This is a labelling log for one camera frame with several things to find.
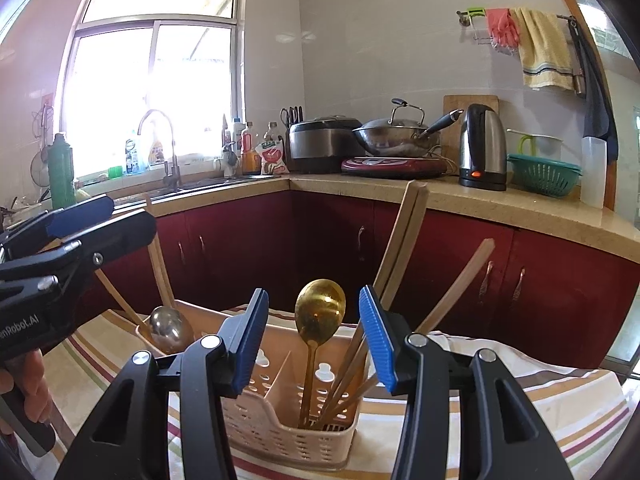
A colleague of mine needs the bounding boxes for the striped cloth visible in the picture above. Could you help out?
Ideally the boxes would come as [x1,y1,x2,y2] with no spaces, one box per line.
[40,307,632,480]

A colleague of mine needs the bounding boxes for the wooden chopstick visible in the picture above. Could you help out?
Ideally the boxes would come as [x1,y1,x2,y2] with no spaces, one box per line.
[95,267,146,328]
[320,182,429,431]
[144,194,176,311]
[325,238,496,423]
[312,180,418,430]

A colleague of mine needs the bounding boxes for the green thermos bottle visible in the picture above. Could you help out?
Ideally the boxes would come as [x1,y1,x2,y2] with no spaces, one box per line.
[46,132,77,210]

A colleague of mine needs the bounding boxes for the steel wok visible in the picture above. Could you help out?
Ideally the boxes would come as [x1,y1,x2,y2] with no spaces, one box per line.
[352,109,465,158]

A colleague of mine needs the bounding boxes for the black rice cooker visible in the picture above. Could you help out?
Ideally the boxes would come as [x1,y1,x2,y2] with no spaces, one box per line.
[288,116,365,175]

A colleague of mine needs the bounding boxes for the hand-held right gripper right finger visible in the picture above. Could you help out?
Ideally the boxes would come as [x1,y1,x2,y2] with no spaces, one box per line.
[358,285,573,480]

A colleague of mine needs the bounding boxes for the pink rubber gloves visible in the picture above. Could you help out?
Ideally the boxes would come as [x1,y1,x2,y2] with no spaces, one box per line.
[486,8,522,51]

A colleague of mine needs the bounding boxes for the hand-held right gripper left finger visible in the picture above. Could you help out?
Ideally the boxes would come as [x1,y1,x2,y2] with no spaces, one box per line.
[54,287,271,480]

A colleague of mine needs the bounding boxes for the yellow towel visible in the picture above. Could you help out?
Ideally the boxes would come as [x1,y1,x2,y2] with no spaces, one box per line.
[510,6,576,92]

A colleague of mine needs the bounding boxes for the window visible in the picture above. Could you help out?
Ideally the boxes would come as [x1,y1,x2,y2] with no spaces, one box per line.
[57,0,248,183]

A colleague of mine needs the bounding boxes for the hanging strainer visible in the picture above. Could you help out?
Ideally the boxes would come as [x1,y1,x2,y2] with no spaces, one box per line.
[30,152,51,188]

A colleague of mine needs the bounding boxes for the translucent plastic container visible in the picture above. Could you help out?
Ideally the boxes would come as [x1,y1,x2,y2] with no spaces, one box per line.
[581,136,608,209]

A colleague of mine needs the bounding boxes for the metal towel rack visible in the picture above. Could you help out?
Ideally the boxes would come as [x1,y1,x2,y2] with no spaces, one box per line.
[456,7,586,96]

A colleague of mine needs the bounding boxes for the orange label spray bottle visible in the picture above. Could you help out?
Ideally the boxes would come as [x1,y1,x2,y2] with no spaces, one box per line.
[146,127,168,168]

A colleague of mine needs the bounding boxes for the beige plastic utensil basket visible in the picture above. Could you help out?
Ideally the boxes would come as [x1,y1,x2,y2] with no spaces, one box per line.
[136,300,371,471]

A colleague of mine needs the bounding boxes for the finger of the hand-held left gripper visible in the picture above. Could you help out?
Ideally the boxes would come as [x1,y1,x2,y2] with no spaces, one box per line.
[0,193,116,261]
[0,209,157,292]

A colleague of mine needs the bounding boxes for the silver spoon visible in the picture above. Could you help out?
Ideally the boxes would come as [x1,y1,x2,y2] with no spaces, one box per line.
[149,306,195,356]

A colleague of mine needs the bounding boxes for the person's left hand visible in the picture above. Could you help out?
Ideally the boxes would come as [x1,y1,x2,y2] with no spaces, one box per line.
[0,349,53,433]

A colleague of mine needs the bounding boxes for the small steel tap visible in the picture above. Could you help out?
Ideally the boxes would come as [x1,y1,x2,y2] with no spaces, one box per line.
[222,142,240,178]

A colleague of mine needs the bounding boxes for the white jug green handle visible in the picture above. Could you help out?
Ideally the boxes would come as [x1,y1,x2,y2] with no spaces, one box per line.
[506,129,563,158]

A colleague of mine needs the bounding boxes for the wooden cutting board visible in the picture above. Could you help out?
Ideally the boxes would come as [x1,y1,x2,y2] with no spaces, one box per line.
[443,95,501,161]

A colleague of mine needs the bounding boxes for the gold spoon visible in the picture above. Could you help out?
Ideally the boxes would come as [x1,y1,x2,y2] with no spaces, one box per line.
[295,279,347,428]

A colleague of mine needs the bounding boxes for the steel electric kettle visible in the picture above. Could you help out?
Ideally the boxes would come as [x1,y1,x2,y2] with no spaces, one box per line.
[458,103,508,192]

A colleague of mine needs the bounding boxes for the steel sink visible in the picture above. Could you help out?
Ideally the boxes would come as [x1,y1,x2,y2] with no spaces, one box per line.
[107,175,261,201]

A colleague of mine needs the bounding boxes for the dark apron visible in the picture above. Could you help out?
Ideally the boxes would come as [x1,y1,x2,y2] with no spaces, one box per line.
[570,17,619,163]

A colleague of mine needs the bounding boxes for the glass wok lid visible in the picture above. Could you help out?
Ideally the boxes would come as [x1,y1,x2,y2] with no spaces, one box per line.
[362,98,430,131]

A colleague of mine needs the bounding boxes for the red induction cooker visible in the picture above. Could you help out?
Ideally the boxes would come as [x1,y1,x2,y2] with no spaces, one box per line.
[341,155,451,180]

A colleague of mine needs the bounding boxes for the green plastic colander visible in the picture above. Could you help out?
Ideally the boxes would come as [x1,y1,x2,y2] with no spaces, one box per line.
[507,154,583,197]

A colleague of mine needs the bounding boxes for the steel faucet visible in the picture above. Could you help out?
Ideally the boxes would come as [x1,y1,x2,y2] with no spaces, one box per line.
[137,109,182,192]

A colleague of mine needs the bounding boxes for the red white seasoning packet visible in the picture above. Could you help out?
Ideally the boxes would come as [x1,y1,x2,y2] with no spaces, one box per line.
[255,140,290,177]

